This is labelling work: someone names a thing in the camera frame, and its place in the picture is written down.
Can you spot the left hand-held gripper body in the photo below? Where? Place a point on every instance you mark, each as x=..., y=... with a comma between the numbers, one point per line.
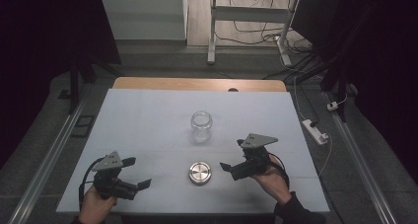
x=113, y=186

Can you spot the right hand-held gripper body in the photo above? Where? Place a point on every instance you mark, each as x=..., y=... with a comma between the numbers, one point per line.
x=253, y=163

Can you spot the round silver metal lid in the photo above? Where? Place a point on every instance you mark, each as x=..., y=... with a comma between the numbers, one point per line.
x=200, y=173

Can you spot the clear glass jar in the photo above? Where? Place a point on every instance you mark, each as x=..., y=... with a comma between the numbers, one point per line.
x=201, y=128

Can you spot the person's left hand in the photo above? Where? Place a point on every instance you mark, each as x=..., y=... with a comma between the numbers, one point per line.
x=95, y=209

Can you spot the person's right hand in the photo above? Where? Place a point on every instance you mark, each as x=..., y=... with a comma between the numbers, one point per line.
x=274, y=184

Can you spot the white table mat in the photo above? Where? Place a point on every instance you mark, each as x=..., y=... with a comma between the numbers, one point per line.
x=157, y=125

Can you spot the dark table grommet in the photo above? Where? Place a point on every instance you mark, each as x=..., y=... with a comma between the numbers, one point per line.
x=233, y=90

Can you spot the white power strip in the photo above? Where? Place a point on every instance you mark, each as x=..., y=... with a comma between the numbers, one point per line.
x=314, y=132

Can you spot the wooden table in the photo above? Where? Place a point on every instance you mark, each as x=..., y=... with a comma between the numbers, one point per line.
x=184, y=84

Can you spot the black metal stand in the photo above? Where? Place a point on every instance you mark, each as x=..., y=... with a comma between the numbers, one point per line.
x=341, y=86
x=74, y=86

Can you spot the small white adapter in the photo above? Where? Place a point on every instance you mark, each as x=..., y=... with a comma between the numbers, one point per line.
x=332, y=106

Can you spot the white panel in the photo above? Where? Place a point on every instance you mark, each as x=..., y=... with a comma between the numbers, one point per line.
x=144, y=16

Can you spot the black rectangular floor frame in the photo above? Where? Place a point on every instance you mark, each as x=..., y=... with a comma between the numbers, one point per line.
x=78, y=131

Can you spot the metal floor rail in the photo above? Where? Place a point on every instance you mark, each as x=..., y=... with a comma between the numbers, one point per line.
x=46, y=164
x=361, y=171

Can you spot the white desk frame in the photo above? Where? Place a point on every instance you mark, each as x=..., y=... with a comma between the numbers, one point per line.
x=246, y=14

